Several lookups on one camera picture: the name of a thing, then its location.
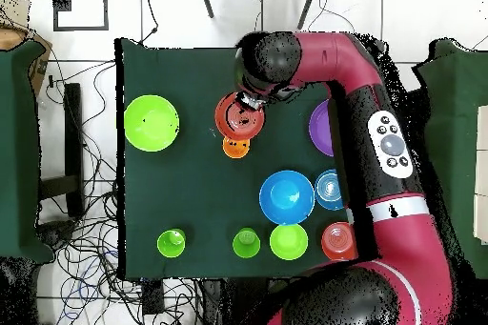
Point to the orange-yellow stepped cup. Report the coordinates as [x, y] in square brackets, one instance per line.
[236, 149]

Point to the orange bowl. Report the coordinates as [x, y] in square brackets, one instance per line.
[238, 123]
[337, 243]

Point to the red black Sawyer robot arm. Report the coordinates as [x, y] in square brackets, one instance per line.
[389, 218]

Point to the large blue bowl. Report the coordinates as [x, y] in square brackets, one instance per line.
[286, 197]

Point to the dark green tablecloth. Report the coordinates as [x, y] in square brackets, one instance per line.
[190, 195]

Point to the purple bowl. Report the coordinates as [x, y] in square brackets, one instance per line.
[320, 130]

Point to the small blue bowl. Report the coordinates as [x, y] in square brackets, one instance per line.
[328, 189]

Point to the small light green bowl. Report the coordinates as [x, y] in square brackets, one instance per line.
[288, 242]

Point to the large green bowl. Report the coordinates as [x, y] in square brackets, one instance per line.
[151, 123]

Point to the green stepped cup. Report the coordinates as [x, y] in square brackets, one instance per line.
[171, 243]

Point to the black tripod leg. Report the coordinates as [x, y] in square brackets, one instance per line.
[308, 6]
[206, 1]

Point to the black floor stand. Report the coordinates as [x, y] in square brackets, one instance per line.
[74, 130]

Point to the black box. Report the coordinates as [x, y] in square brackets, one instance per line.
[417, 111]

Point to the grey stand base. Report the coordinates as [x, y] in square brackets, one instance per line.
[55, 231]

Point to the green cloth side table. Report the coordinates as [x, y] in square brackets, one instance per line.
[17, 149]
[457, 130]

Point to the brown cardboard box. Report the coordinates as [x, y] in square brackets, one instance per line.
[38, 62]

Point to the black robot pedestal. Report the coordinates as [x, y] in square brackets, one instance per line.
[244, 302]

